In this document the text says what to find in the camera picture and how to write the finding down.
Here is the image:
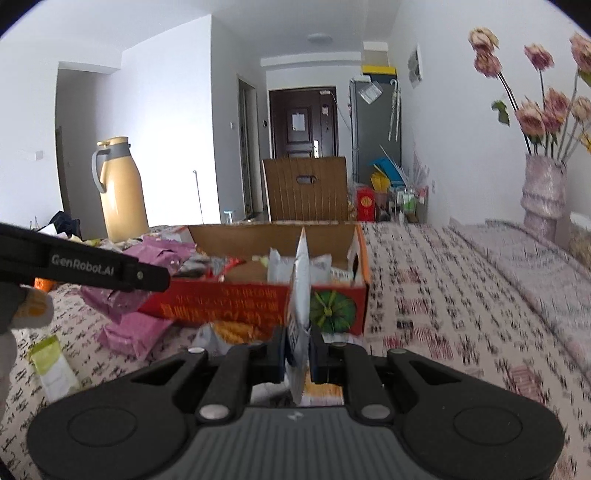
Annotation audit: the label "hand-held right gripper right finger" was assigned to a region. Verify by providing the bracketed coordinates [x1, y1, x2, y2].
[309, 330, 463, 422]

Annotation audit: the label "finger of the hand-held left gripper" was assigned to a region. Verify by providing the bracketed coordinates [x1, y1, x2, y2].
[0, 222, 172, 293]

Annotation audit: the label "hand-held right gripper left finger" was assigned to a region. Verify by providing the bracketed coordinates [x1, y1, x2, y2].
[130, 325, 288, 423]

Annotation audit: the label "white orange-print snack packet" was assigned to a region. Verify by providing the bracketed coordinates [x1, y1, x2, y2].
[191, 320, 278, 359]
[283, 228, 315, 407]

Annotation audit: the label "red cardboard box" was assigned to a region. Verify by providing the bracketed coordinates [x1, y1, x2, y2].
[139, 224, 370, 336]

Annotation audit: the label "green white snack packet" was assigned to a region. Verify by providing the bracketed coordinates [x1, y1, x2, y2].
[28, 335, 82, 403]

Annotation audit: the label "pink snack packet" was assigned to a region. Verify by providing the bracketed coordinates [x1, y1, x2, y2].
[81, 274, 160, 319]
[124, 234, 199, 278]
[97, 314, 175, 361]

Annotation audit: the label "pile of white snack packets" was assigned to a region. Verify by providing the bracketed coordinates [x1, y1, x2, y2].
[267, 248, 352, 284]

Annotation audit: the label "person's left hand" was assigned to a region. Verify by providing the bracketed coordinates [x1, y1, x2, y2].
[11, 286, 55, 329]

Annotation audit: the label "dark cloth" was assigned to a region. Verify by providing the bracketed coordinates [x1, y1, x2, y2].
[48, 210, 85, 241]

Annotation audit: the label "yellow thermos jug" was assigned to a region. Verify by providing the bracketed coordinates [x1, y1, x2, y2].
[91, 136, 151, 243]

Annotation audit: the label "red snack packet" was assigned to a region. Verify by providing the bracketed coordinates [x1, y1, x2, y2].
[202, 256, 246, 278]

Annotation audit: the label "red gift box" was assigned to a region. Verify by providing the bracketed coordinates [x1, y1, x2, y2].
[356, 187, 378, 223]

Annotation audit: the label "blue plastic item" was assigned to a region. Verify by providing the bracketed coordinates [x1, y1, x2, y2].
[372, 158, 403, 181]

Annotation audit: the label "grey quilted cloth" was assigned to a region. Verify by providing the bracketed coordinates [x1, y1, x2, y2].
[449, 219, 591, 385]

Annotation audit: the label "grey refrigerator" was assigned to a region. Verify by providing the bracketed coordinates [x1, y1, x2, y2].
[348, 76, 403, 184]

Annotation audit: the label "dark brown door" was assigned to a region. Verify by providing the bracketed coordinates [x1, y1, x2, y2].
[269, 85, 338, 160]

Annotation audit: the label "white umbrella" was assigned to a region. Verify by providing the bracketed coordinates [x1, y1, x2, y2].
[388, 78, 403, 142]

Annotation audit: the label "pink textured vase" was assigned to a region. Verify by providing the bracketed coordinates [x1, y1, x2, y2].
[521, 153, 568, 241]

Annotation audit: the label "glass jar of nuts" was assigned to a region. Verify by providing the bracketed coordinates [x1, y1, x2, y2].
[568, 211, 591, 269]

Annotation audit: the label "white box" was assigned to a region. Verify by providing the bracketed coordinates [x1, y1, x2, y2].
[362, 41, 389, 65]

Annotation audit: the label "dried pink roses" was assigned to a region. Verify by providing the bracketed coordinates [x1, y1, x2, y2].
[468, 27, 591, 162]

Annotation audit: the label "wire storage rack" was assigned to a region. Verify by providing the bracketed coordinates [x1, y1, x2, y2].
[388, 184, 428, 223]

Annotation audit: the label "wall poster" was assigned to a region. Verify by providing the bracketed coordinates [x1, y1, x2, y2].
[408, 44, 424, 89]

